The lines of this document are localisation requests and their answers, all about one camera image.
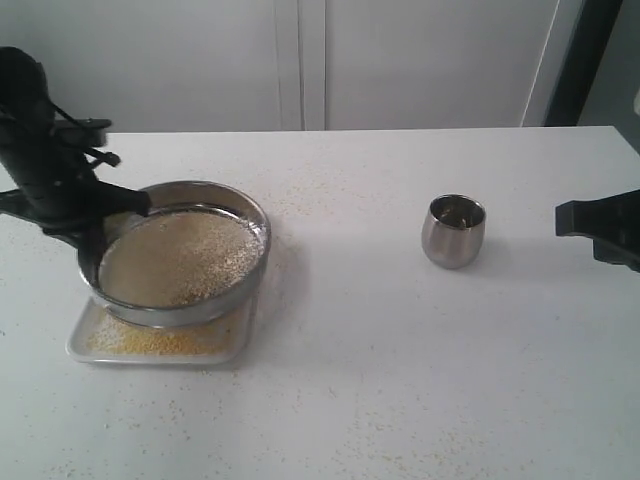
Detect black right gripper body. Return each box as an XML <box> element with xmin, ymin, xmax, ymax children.
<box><xmin>593</xmin><ymin>190</ymin><xmax>639</xmax><ymax>272</ymax></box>

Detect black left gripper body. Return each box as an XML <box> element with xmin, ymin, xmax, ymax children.
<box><xmin>1</xmin><ymin>119</ymin><xmax>108</xmax><ymax>235</ymax></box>

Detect pile of beige grains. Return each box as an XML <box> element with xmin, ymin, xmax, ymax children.
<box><xmin>87</xmin><ymin>305</ymin><xmax>251</xmax><ymax>356</ymax></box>

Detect round stainless steel sieve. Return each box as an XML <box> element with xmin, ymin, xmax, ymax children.
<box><xmin>87</xmin><ymin>180</ymin><xmax>272</xmax><ymax>329</ymax></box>

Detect stainless steel cup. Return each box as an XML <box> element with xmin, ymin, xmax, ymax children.
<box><xmin>421</xmin><ymin>194</ymin><xmax>487</xmax><ymax>270</ymax></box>

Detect grey black left arm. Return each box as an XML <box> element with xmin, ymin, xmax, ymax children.
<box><xmin>1</xmin><ymin>47</ymin><xmax>638</xmax><ymax>296</ymax></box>

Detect white coarse grains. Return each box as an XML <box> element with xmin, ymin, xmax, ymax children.
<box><xmin>99</xmin><ymin>212</ymin><xmax>262</xmax><ymax>308</ymax></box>

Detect white square plastic tray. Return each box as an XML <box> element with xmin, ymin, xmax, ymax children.
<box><xmin>66</xmin><ymin>205</ymin><xmax>270</xmax><ymax>366</ymax></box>

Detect white cabinet with doors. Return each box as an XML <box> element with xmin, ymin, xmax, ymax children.
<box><xmin>1</xmin><ymin>0</ymin><xmax>582</xmax><ymax>132</ymax></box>

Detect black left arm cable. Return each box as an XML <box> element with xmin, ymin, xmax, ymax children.
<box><xmin>44</xmin><ymin>97</ymin><xmax>122</xmax><ymax>169</ymax></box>

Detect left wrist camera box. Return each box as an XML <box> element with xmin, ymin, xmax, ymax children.
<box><xmin>54</xmin><ymin>119</ymin><xmax>112</xmax><ymax>147</ymax></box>

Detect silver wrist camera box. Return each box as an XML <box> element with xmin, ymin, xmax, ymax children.
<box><xmin>633</xmin><ymin>89</ymin><xmax>640</xmax><ymax>117</ymax></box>

